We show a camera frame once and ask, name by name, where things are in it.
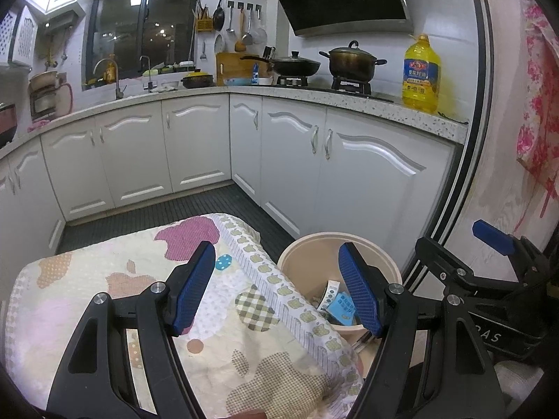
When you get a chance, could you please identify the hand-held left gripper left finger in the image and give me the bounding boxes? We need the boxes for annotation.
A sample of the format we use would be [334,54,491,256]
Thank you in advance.
[46,240,217,419]

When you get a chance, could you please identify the yellow chopstick holder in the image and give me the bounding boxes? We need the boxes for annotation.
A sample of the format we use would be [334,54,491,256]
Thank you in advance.
[194,0,214,32]

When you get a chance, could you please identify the slim steel faucet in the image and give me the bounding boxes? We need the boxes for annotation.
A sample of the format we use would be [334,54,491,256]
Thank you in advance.
[140,55,155,92]

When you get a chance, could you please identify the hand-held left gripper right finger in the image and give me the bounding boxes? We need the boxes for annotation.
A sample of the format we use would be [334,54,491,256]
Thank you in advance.
[338,241,511,419]

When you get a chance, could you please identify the dark kitchen window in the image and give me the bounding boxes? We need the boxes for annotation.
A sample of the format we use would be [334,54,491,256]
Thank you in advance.
[85,0,202,90]

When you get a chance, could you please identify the white barcode carton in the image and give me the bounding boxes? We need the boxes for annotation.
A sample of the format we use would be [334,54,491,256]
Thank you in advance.
[321,281,346,313]

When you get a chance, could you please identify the curved steel faucet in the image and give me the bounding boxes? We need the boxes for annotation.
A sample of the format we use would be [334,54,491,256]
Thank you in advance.
[94,58,125,99]

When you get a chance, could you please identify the gas stove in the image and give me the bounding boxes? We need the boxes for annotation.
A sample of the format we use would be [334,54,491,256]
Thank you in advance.
[273,74,394,99]

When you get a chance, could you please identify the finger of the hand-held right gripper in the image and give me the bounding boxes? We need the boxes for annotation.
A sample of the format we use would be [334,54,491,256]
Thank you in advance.
[414,236,480,302]
[473,220,554,285]

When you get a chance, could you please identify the purple rice cooker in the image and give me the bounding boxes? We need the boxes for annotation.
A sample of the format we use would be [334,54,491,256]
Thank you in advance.
[0,102,18,147]

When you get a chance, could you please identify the dish rack with clay pot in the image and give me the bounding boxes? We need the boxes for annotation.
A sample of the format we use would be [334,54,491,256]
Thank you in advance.
[28,70,73,120]

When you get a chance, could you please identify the black wok with lid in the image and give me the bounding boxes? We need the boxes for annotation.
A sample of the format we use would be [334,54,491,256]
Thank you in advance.
[240,51,321,77]

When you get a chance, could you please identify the patterned blanket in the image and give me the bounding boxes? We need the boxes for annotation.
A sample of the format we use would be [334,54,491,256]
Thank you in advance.
[6,213,365,419]

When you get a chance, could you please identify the wooden cutting board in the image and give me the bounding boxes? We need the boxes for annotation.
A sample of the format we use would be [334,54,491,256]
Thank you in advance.
[216,52,258,86]

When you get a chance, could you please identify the black pot with yellow lid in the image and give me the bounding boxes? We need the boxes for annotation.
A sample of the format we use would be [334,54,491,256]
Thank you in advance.
[181,69,216,89]

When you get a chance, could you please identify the steel skimmer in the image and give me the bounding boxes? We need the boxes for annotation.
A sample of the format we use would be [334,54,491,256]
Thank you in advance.
[253,6,268,46]

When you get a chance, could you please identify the white lattice wall cabinet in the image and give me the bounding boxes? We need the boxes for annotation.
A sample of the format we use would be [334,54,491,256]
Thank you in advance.
[0,6,40,68]

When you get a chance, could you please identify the brass stockpot with lid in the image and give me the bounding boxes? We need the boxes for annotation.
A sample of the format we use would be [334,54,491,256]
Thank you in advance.
[319,41,387,81]

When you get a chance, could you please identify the blue packet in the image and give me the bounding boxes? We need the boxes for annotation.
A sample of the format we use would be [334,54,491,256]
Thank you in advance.
[327,294,356,326]

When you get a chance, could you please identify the beige plastic bin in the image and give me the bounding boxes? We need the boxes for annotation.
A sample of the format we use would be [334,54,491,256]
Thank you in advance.
[277,232,403,339]

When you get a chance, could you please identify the pink floral cloth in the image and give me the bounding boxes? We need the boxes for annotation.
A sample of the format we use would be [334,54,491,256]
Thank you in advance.
[515,0,559,175]

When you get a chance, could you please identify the wooden spatula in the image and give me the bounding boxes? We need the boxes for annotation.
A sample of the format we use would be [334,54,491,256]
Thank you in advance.
[234,6,245,52]

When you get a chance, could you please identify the yellow oil bottle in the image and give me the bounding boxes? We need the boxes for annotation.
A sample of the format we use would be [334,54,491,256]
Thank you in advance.
[402,34,441,113]

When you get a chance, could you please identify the white base cabinets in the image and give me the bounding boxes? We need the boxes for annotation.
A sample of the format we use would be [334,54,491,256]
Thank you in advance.
[0,94,464,263]

